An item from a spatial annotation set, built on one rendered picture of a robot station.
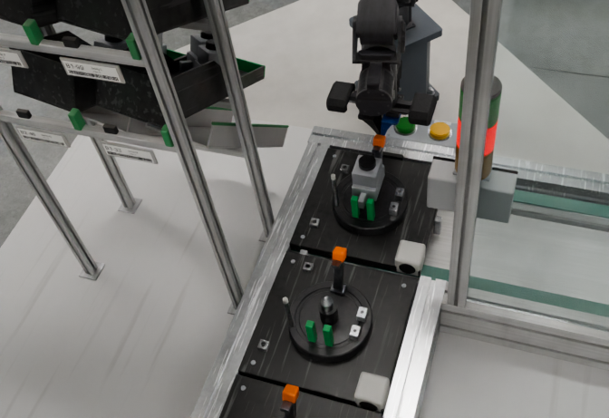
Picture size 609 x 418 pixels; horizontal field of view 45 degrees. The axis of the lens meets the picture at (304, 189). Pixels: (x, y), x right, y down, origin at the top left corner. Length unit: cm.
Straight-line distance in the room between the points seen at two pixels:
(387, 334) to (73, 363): 58
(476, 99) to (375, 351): 48
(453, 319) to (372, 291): 15
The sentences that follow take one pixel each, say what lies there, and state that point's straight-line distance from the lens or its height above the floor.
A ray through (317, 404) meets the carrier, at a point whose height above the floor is 97.
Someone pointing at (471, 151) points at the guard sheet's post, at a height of 133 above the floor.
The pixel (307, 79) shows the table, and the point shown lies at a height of 86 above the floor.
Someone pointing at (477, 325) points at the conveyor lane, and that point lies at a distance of 129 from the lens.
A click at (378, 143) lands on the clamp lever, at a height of 107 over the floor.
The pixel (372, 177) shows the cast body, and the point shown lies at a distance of 125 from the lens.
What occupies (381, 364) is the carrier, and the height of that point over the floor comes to 97.
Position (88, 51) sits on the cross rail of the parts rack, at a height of 147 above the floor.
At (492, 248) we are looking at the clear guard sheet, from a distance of 112.
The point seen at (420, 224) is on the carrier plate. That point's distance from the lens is 133.
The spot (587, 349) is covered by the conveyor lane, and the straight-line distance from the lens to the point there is 130.
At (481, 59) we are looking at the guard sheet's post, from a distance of 85.
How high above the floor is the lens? 204
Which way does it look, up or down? 50 degrees down
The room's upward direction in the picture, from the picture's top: 10 degrees counter-clockwise
